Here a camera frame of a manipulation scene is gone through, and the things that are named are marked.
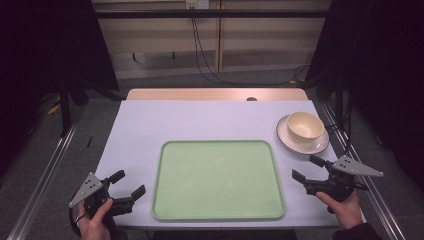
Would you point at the light green plastic tray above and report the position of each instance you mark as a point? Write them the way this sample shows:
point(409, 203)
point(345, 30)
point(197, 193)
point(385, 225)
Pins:
point(218, 180)

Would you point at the dark curtain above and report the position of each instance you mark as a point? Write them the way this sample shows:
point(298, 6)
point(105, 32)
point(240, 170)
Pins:
point(383, 83)
point(43, 60)

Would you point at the person's left hand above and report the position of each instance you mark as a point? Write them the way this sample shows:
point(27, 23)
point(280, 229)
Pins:
point(95, 226)

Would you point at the metal floor rail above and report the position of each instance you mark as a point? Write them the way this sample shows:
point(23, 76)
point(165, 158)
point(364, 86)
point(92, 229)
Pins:
point(370, 186)
point(40, 186)

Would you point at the person's right hand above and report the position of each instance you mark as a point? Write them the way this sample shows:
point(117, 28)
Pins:
point(346, 211)

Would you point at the white round plate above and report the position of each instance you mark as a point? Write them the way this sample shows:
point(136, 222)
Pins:
point(316, 145)

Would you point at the light wooden table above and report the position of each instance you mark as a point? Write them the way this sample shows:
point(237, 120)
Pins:
point(200, 94)

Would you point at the pale lilac table mat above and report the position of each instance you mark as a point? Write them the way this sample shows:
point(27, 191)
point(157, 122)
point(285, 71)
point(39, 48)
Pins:
point(200, 121)

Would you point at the small black floor stick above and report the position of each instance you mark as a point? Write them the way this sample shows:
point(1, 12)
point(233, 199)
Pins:
point(89, 142)

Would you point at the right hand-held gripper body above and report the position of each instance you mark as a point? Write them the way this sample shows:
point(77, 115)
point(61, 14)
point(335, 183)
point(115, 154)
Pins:
point(336, 185)

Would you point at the cream bowl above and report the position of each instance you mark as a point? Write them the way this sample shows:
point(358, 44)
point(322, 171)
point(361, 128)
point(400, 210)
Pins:
point(305, 127)

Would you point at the light wooden wall strip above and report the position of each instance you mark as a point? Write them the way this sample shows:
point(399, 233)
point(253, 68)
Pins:
point(218, 40)

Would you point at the white wall socket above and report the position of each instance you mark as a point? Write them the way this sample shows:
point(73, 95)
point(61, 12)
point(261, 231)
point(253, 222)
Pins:
point(197, 3)

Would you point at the yellow floor object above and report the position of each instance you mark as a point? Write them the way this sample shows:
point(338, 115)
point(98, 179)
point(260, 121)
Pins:
point(53, 108)

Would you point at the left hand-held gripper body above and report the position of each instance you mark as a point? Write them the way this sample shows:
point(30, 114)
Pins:
point(90, 188)

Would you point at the black metal stand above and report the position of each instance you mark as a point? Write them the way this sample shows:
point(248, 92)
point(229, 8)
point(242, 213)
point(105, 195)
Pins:
point(64, 110)
point(339, 100)

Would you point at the black horizontal frame bar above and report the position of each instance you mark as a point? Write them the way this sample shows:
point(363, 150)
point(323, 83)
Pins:
point(206, 14)

